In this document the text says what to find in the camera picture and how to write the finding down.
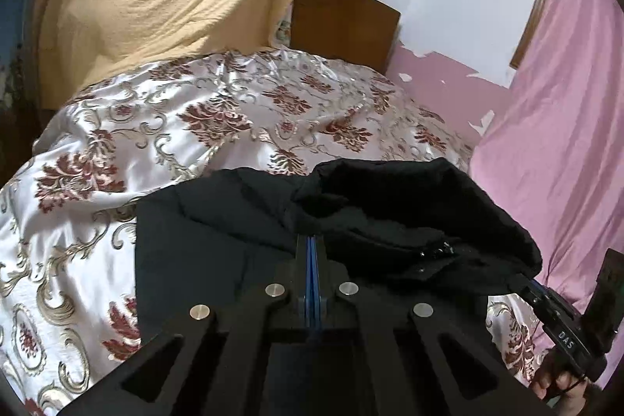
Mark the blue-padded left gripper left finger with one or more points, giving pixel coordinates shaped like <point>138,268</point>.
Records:
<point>300,282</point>

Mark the floral satin bedspread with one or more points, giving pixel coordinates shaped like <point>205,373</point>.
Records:
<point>67,216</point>

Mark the brown wooden headboard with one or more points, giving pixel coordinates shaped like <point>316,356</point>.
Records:
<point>356,31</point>

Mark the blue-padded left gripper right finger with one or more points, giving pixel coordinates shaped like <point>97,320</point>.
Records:
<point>315,296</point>

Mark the pink curtain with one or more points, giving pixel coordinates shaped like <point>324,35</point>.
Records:
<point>554,159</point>

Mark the right hand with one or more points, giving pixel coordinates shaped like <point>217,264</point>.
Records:
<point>575,394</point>

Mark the black padded jacket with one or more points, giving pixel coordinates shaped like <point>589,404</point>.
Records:
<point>398,226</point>

